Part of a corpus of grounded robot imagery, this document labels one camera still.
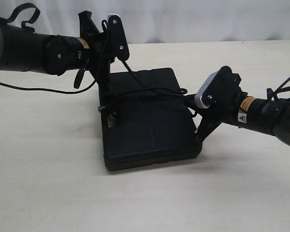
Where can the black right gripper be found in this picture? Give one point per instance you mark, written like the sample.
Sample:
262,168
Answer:
220,111

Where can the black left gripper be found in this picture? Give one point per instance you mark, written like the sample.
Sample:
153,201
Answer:
98,55

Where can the black plastic carrying case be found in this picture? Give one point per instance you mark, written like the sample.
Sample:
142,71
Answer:
145,129

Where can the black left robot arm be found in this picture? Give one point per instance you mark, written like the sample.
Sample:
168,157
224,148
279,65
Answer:
22,49

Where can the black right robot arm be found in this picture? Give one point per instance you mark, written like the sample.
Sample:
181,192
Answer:
269,116

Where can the white backdrop curtain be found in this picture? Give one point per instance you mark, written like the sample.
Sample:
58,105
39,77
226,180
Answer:
173,21

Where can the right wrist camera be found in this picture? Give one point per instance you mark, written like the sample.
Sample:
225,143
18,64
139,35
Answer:
213,88

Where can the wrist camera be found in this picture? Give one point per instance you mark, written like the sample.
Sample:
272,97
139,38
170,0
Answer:
213,88
113,38

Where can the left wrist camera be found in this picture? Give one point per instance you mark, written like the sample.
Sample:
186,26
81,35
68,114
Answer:
113,38

